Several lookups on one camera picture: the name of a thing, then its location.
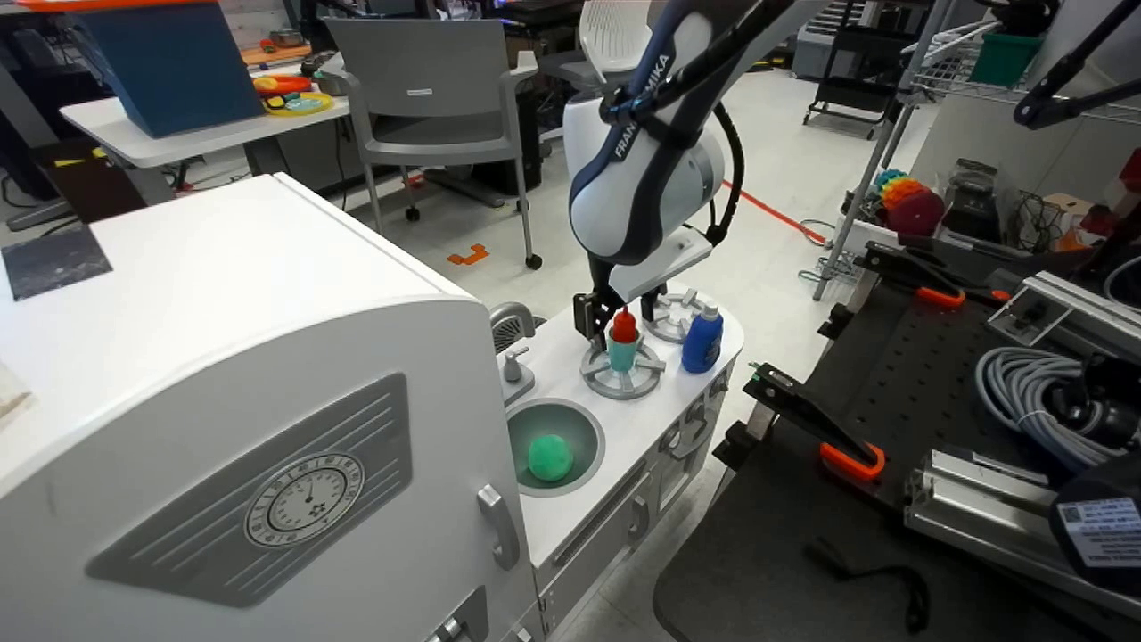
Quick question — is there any orange toy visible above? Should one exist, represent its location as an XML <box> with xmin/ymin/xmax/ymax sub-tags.
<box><xmin>250</xmin><ymin>70</ymin><xmax>315</xmax><ymax>98</ymax></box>

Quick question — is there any short aluminium extrusion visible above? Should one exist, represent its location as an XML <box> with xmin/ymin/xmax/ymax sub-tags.
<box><xmin>898</xmin><ymin>444</ymin><xmax>1141</xmax><ymax>620</ymax></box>

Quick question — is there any grey toy faucet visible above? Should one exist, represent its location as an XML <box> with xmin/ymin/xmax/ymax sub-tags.
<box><xmin>485</xmin><ymin>299</ymin><xmax>550</xmax><ymax>406</ymax></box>

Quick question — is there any black pole silver label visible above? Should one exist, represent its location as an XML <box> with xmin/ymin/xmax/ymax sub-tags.
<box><xmin>1043</xmin><ymin>353</ymin><xmax>1141</xmax><ymax>599</ymax></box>

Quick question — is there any teal blue cup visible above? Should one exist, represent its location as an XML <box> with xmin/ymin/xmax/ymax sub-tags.
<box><xmin>603</xmin><ymin>332</ymin><xmax>643</xmax><ymax>374</ymax></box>

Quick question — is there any grey toy sink basin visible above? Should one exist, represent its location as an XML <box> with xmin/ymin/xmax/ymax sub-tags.
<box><xmin>502</xmin><ymin>395</ymin><xmax>607</xmax><ymax>498</ymax></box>

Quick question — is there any yellow teal toy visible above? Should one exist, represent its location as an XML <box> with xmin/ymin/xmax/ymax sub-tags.
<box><xmin>261</xmin><ymin>90</ymin><xmax>338</xmax><ymax>116</ymax></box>

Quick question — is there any green box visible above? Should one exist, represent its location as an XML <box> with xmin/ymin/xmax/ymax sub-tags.
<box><xmin>966</xmin><ymin>28</ymin><xmax>1047</xmax><ymax>90</ymax></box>

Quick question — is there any colourful ball toy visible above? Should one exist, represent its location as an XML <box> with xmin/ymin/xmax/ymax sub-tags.
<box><xmin>871</xmin><ymin>168</ymin><xmax>953</xmax><ymax>244</ymax></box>

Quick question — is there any black allen key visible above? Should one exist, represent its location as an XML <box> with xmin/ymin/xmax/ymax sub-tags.
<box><xmin>800</xmin><ymin>539</ymin><xmax>939</xmax><ymax>634</ymax></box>

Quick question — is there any green round sink toy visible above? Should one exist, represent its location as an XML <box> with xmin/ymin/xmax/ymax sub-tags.
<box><xmin>525</xmin><ymin>431</ymin><xmax>577</xmax><ymax>487</ymax></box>

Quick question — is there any black flat sheet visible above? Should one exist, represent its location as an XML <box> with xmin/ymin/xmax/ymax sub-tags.
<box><xmin>0</xmin><ymin>225</ymin><xmax>117</xmax><ymax>304</ymax></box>

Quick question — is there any grey toy stove burner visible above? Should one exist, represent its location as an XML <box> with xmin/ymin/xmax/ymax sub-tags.
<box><xmin>643</xmin><ymin>286</ymin><xmax>718</xmax><ymax>350</ymax></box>
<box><xmin>577</xmin><ymin>334</ymin><xmax>671</xmax><ymax>401</ymax></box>

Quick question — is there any white side table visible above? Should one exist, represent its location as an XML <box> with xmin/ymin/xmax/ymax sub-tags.
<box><xmin>57</xmin><ymin>85</ymin><xmax>359</xmax><ymax>198</ymax></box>

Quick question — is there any black clamp orange handle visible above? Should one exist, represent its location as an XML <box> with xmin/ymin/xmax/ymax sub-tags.
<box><xmin>741</xmin><ymin>361</ymin><xmax>891</xmax><ymax>487</ymax></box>
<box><xmin>851</xmin><ymin>239</ymin><xmax>1012</xmax><ymax>313</ymax></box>

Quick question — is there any black wire cart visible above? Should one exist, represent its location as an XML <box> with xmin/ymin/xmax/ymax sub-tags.
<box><xmin>800</xmin><ymin>0</ymin><xmax>954</xmax><ymax>129</ymax></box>

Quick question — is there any long aluminium extrusion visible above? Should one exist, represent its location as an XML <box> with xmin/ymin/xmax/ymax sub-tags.
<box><xmin>1017</xmin><ymin>268</ymin><xmax>1141</xmax><ymax>361</ymax></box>

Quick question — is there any grey bracket plate black knob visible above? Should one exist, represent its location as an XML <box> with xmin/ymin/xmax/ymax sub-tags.
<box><xmin>985</xmin><ymin>281</ymin><xmax>1065</xmax><ymax>350</ymax></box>

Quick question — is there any grey tripod stand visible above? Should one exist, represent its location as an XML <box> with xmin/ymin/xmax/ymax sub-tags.
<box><xmin>813</xmin><ymin>0</ymin><xmax>954</xmax><ymax>299</ymax></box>

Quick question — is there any orange squeeze bottle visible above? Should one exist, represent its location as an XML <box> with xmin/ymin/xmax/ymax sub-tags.
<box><xmin>607</xmin><ymin>306</ymin><xmax>643</xmax><ymax>350</ymax></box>

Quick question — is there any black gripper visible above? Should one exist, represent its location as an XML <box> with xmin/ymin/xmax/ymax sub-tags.
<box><xmin>570</xmin><ymin>262</ymin><xmax>661</xmax><ymax>357</ymax></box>

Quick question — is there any grey plastic chair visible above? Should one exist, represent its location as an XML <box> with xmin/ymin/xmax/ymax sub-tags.
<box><xmin>322</xmin><ymin>14</ymin><xmax>546</xmax><ymax>273</ymax></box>

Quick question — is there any grey coiled cable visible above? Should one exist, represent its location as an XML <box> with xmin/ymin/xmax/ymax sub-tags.
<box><xmin>973</xmin><ymin>343</ymin><xmax>1141</xmax><ymax>475</ymax></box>

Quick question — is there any blue bin orange lid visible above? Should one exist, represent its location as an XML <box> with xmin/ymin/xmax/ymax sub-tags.
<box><xmin>13</xmin><ymin>0</ymin><xmax>268</xmax><ymax>139</ymax></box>

